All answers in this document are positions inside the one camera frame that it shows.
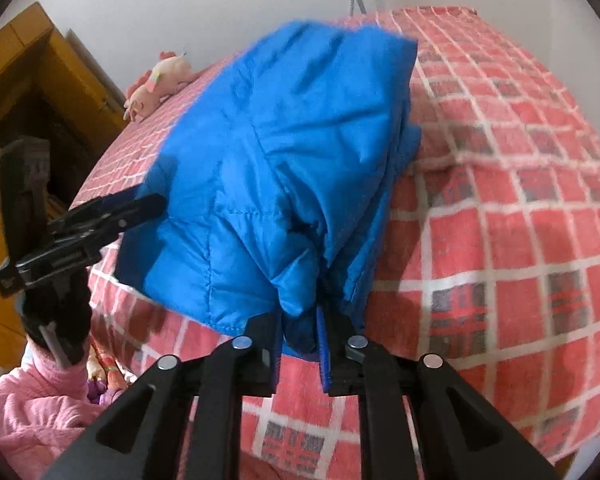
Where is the colourful patterned cloth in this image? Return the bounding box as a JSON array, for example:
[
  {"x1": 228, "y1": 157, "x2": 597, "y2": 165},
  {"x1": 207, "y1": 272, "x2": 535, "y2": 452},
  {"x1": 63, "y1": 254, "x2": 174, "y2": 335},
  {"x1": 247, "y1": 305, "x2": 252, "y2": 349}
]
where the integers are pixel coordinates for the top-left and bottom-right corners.
[{"x1": 87, "y1": 336, "x2": 132, "y2": 405}]

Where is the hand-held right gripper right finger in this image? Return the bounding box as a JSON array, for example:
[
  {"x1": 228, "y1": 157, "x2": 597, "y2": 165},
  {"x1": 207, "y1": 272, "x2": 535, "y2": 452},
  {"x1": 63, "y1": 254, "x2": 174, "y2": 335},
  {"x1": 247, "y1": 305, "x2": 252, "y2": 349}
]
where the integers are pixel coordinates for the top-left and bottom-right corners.
[{"x1": 317, "y1": 307, "x2": 561, "y2": 480}]

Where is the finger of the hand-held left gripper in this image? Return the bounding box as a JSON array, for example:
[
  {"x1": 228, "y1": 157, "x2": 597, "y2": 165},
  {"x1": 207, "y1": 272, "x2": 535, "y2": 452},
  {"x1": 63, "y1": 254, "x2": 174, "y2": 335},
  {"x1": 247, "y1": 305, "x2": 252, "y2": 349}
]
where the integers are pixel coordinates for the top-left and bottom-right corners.
[
  {"x1": 69, "y1": 188, "x2": 141, "y2": 221},
  {"x1": 47, "y1": 193, "x2": 168, "y2": 252}
]

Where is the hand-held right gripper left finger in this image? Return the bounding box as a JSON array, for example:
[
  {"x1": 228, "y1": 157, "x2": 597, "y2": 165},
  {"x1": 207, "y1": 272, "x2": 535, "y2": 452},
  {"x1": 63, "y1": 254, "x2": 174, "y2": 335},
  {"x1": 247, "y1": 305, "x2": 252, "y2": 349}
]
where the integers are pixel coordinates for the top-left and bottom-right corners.
[{"x1": 40, "y1": 312, "x2": 284, "y2": 480}]

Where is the person's left forearm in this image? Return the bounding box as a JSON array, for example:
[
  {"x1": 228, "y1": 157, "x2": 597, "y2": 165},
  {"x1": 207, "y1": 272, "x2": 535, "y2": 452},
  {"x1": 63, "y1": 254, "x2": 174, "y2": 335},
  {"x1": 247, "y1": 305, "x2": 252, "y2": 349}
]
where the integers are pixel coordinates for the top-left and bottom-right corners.
[{"x1": 0, "y1": 345, "x2": 127, "y2": 480}]

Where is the red plaid blanket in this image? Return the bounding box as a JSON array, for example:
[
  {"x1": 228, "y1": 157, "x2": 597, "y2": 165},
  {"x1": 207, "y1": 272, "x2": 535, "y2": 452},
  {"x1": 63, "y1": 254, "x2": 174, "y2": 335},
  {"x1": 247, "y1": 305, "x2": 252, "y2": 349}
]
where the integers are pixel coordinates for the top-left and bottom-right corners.
[{"x1": 72, "y1": 6, "x2": 600, "y2": 480}]

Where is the pink plush toy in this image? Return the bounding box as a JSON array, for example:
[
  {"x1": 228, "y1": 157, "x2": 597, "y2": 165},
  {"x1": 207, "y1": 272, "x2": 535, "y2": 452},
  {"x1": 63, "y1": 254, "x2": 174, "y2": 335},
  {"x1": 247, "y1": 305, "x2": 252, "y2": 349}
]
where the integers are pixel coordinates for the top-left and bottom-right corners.
[{"x1": 123, "y1": 50, "x2": 200, "y2": 122}]

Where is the blue down jacket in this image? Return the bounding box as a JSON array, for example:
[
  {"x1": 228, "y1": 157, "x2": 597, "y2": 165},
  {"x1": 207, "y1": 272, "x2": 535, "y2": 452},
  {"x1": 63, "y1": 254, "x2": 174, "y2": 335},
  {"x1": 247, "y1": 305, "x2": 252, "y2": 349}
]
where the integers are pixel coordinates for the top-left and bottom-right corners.
[{"x1": 114, "y1": 19, "x2": 423, "y2": 361}]

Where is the yellow wooden wardrobe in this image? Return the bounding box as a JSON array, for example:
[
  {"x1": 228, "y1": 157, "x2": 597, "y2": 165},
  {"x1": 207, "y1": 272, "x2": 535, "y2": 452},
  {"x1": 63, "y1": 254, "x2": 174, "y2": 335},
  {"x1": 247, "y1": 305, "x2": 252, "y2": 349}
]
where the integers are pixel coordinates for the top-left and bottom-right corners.
[{"x1": 0, "y1": 2, "x2": 129, "y2": 361}]

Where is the person's left hand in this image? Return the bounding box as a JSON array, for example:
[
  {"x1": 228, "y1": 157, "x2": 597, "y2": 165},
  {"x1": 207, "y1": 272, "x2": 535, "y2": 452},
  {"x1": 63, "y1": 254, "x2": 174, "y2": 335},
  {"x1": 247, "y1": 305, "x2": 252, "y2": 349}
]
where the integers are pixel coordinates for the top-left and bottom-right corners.
[{"x1": 17, "y1": 274, "x2": 94, "y2": 367}]

